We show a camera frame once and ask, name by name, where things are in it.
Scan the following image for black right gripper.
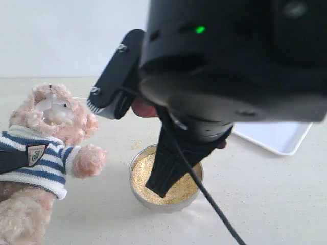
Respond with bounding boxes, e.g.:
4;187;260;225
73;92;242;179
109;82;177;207
146;106;233;198

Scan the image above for pink plush teddy bear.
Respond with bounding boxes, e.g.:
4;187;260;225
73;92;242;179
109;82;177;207
1;83;107;244

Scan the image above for dark red wooden spoon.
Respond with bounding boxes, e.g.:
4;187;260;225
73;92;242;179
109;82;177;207
131;98;233;149

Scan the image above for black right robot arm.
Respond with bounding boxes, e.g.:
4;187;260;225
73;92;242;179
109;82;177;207
139;1;326;197

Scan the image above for yellow millet grains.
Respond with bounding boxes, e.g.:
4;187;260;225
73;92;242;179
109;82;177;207
131;145;199;206

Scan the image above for stainless steel bowl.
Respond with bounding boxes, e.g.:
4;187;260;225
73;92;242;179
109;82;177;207
129;149;200;213

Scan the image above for white rectangular plastic tray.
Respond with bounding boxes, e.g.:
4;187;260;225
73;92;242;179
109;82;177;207
233;122;312;156

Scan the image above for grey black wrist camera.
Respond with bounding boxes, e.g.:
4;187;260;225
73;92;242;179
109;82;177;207
87;29;145;120

